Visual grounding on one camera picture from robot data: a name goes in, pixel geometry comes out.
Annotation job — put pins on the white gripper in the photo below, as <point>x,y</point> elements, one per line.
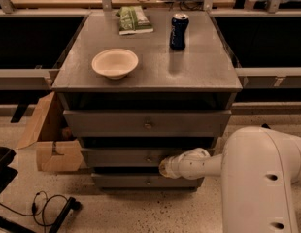
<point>169,167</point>

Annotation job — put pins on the grey drawer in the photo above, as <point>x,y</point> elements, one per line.
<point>142,181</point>
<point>91,123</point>
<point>138,151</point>

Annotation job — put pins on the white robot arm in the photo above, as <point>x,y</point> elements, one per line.
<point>257,167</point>

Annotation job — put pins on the grey bottom drawer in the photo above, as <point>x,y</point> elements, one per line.
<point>142,181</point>

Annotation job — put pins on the grey wooden drawer cabinet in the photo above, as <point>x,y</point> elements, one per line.
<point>199,78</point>

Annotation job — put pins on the grey top drawer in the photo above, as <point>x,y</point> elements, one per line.
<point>91,123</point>

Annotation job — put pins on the white paper bowl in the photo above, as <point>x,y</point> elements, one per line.
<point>114,63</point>

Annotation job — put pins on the brown cardboard box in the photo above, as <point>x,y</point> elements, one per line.
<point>47,132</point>

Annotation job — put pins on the blue soda can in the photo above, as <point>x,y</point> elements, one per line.
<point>179,22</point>

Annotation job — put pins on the green snack bag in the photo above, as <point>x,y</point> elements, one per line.
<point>132,20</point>

